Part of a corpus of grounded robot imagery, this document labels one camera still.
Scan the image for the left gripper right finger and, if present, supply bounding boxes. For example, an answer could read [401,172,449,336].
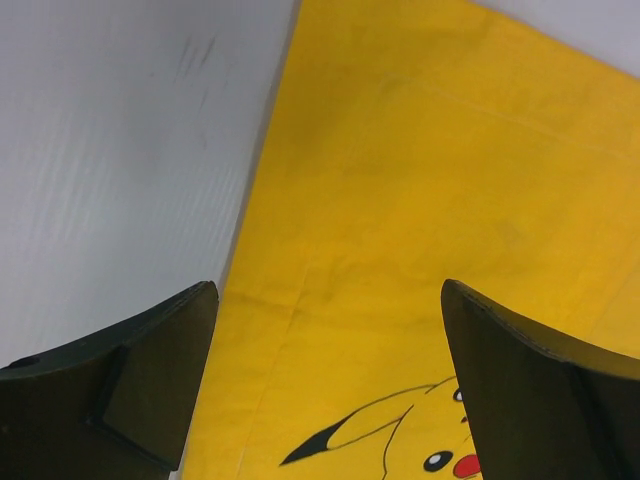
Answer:
[441,279,639,479]

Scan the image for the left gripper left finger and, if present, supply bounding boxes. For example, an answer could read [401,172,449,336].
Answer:
[1,281,219,479]

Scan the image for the yellow Pikachu placemat cloth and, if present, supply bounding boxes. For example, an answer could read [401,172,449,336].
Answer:
[184,1,639,479]

